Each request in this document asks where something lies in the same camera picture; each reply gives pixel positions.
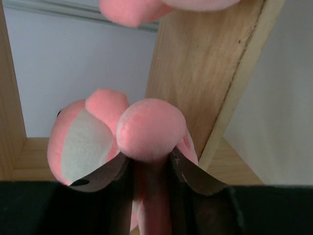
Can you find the pink striped plush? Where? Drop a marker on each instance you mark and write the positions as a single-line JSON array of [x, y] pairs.
[[90, 132], [133, 13]]

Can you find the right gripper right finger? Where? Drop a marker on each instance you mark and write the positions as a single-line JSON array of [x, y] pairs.
[[197, 179]]

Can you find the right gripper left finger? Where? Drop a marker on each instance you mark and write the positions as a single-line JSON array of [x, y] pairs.
[[110, 172]]

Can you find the wooden two-tier shelf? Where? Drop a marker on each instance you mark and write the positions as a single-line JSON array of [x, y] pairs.
[[202, 63]]

